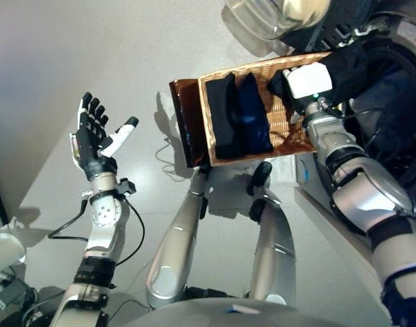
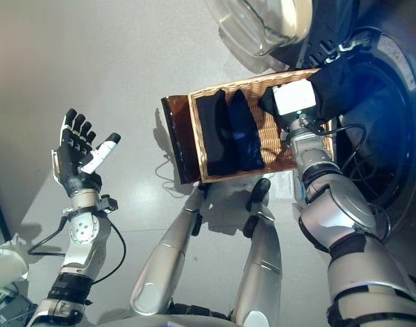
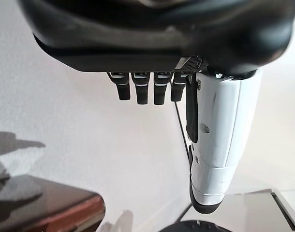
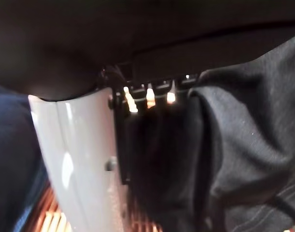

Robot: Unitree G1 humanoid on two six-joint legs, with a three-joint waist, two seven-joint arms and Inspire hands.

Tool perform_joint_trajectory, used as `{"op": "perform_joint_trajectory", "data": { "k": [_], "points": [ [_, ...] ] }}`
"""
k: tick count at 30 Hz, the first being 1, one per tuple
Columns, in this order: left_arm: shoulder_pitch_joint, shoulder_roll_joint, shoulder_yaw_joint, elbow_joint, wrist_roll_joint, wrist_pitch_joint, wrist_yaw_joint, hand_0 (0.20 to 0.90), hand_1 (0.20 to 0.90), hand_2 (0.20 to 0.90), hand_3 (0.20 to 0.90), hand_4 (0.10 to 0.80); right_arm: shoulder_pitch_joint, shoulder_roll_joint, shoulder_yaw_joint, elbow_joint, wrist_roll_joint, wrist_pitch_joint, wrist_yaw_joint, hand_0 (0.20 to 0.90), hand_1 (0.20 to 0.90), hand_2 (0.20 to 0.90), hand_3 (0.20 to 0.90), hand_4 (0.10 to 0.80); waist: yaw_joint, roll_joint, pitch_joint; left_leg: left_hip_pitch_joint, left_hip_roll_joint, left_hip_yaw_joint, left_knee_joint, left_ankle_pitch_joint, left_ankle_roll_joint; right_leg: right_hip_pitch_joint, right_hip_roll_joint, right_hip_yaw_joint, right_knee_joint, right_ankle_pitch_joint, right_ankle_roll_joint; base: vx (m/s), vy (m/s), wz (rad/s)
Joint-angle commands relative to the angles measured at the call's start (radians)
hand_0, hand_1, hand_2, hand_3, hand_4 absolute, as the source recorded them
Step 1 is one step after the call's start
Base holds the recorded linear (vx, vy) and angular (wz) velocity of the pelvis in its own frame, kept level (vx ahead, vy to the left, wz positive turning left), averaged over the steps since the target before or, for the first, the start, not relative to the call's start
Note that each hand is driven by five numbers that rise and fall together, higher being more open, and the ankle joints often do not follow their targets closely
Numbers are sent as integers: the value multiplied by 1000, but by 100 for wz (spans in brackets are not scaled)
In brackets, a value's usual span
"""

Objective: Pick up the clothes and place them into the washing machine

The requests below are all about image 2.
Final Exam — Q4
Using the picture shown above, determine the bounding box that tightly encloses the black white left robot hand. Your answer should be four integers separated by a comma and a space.
50, 107, 122, 198

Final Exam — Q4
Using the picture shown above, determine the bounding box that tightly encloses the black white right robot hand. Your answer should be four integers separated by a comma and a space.
258, 81, 319, 117

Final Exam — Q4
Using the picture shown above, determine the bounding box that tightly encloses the black garment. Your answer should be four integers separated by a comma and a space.
306, 57, 369, 122
196, 89, 235, 174

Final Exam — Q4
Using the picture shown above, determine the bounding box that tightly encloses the blue garment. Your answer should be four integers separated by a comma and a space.
226, 89, 266, 171

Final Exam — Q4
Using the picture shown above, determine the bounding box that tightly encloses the dark grey washing machine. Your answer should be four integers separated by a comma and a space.
289, 0, 416, 239

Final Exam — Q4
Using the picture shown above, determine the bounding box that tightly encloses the rectangular wicker laundry basket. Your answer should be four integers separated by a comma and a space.
187, 67, 335, 183

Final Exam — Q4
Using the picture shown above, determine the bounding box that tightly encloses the round glass washer door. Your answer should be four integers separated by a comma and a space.
204, 0, 314, 74

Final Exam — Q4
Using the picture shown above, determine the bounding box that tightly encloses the glossy brown wooden stool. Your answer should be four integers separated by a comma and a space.
160, 95, 204, 185

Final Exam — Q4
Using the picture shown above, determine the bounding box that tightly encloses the white rounded device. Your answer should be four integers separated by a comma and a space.
0, 248, 30, 283

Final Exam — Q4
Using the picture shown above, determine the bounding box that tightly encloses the silver left robot leg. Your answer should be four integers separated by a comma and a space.
129, 185, 209, 316

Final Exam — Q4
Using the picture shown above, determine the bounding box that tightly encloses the silver robot leg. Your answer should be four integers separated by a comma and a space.
233, 178, 284, 327
129, 185, 209, 316

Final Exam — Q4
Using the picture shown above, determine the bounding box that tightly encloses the dark grey box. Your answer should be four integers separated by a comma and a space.
0, 294, 38, 324

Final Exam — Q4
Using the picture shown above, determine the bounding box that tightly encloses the silver right robot leg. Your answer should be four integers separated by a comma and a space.
233, 178, 284, 327

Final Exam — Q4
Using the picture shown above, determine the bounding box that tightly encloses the grey robot torso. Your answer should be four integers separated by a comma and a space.
102, 313, 250, 327

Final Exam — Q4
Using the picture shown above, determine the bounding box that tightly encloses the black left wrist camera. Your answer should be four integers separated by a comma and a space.
95, 193, 119, 214

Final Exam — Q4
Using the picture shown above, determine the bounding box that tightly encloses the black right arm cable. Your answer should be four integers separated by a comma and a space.
325, 122, 393, 245

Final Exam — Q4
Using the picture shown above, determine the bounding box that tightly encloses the thin white floor cable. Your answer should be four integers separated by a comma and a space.
155, 156, 185, 198

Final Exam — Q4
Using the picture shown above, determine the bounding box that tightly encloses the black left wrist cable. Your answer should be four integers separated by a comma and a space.
27, 211, 127, 283

